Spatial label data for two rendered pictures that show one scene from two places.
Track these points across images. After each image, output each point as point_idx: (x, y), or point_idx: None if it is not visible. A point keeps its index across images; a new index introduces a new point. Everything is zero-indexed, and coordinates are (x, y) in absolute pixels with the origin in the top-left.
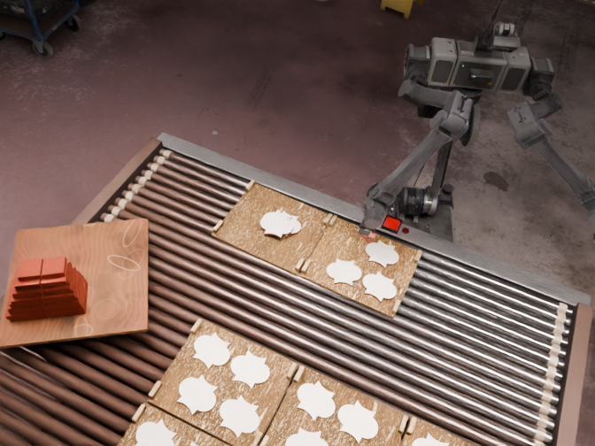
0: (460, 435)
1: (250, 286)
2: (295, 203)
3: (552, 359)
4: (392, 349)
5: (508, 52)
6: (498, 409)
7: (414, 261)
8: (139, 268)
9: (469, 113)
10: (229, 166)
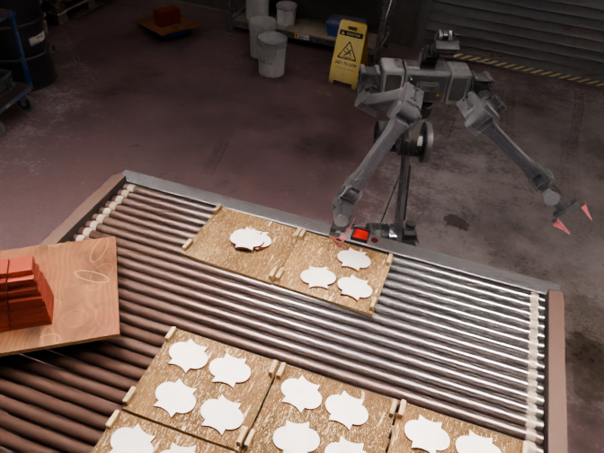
0: None
1: (223, 297)
2: (263, 221)
3: (532, 341)
4: None
5: (450, 66)
6: None
7: (386, 263)
8: (108, 279)
9: (421, 102)
10: (195, 195)
